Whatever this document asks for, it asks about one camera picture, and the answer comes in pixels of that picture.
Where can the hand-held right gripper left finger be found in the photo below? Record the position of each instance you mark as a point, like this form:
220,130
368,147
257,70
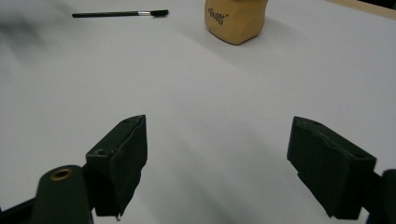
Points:
120,165

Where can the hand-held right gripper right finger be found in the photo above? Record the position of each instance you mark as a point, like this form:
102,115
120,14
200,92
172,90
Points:
330,168

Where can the black makeup brush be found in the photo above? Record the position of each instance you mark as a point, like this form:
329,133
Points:
120,13

